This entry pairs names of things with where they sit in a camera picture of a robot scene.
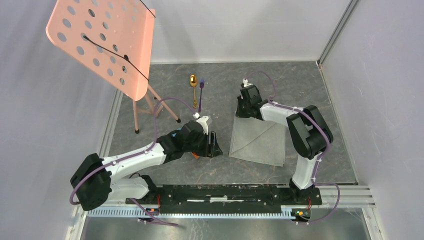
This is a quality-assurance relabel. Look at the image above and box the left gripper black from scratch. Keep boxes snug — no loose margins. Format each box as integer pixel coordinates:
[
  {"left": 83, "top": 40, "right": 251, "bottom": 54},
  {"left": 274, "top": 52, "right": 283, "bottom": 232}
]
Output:
[{"left": 184, "top": 130, "right": 223, "bottom": 158}]

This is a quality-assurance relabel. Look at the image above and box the grey cloth napkin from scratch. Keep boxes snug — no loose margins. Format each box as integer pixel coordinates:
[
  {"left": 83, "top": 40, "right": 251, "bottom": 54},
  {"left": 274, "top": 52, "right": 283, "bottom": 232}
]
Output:
[{"left": 229, "top": 117, "right": 286, "bottom": 167}]

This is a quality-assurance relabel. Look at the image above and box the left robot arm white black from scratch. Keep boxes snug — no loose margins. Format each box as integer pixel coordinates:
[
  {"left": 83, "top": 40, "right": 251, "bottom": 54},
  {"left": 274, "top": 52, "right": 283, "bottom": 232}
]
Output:
[{"left": 69, "top": 117, "right": 223, "bottom": 211}]

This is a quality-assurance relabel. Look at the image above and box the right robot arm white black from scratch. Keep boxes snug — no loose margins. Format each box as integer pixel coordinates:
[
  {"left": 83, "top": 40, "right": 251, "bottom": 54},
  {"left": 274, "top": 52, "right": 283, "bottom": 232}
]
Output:
[{"left": 235, "top": 79, "right": 334, "bottom": 204}]

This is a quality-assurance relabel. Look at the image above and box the colourful toy block pile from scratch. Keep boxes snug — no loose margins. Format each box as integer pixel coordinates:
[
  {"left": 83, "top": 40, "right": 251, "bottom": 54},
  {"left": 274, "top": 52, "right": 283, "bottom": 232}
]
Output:
[{"left": 170, "top": 130, "right": 201, "bottom": 160}]

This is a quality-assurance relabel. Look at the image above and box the purple fork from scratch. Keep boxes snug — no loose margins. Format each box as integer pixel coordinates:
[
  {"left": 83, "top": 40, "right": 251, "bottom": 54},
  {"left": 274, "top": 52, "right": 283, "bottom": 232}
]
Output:
[{"left": 198, "top": 77, "right": 205, "bottom": 113}]

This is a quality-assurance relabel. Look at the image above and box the gold spoon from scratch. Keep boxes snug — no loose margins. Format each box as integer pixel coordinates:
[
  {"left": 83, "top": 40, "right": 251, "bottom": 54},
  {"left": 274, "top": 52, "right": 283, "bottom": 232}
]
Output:
[{"left": 189, "top": 74, "right": 199, "bottom": 109}]

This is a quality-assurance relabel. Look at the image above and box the pink perforated music stand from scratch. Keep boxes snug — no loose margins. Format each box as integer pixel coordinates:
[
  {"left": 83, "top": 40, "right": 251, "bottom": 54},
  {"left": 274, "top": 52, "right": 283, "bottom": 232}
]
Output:
[{"left": 45, "top": 0, "right": 168, "bottom": 115}]

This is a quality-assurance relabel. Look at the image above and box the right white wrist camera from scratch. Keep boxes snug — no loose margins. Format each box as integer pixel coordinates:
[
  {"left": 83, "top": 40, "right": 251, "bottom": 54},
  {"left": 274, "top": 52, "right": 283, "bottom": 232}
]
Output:
[{"left": 240, "top": 78, "right": 252, "bottom": 88}]

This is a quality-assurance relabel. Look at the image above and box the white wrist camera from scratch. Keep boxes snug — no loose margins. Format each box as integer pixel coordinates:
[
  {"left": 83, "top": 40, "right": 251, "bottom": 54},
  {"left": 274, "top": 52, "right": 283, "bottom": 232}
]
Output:
[
  {"left": 192, "top": 112, "right": 212, "bottom": 135},
  {"left": 240, "top": 78, "right": 252, "bottom": 88}
]

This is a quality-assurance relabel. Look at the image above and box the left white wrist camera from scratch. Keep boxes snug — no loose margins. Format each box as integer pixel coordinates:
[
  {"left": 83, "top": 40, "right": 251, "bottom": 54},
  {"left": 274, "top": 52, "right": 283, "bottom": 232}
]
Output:
[{"left": 192, "top": 112, "right": 212, "bottom": 135}]

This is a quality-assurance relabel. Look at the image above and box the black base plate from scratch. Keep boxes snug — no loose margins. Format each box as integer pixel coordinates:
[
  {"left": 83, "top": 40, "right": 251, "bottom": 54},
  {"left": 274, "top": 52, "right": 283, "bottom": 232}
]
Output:
[{"left": 137, "top": 184, "right": 323, "bottom": 214}]

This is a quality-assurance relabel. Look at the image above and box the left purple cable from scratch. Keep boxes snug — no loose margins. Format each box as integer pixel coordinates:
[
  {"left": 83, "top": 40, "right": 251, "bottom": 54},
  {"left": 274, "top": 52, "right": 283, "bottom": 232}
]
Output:
[{"left": 68, "top": 96, "right": 200, "bottom": 228}]

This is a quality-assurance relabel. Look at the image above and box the black cord on stand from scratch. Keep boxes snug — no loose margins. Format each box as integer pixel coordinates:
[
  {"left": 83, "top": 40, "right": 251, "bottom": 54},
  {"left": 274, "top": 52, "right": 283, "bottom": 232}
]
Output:
[{"left": 82, "top": 0, "right": 157, "bottom": 82}]

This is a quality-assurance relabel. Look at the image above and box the aluminium frame rail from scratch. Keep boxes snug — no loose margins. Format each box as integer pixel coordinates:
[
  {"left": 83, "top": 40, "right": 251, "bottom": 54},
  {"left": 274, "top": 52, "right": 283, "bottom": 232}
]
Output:
[{"left": 86, "top": 184, "right": 376, "bottom": 222}]

